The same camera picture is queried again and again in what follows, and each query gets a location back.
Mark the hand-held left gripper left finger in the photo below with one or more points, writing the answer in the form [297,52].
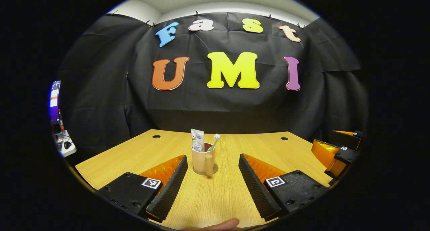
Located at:
[169,190]

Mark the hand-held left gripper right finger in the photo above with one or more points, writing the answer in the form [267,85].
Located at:
[257,194]

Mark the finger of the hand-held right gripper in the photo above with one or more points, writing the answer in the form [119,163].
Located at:
[346,138]
[324,153]

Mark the beige cup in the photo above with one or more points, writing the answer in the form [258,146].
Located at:
[200,160]

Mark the round brown coaster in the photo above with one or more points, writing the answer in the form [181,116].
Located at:
[215,170]

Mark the white toothpaste tube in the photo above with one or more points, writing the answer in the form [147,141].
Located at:
[197,138]

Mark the pale green toothbrush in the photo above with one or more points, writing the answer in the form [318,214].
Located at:
[215,140]

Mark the wooden desktop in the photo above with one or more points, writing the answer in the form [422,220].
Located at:
[218,197]

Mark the black backdrop cloth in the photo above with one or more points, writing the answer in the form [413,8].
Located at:
[218,106]

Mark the white cluttered side table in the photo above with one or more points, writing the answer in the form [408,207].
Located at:
[65,145]

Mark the blue lit screen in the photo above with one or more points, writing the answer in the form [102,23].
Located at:
[53,100]

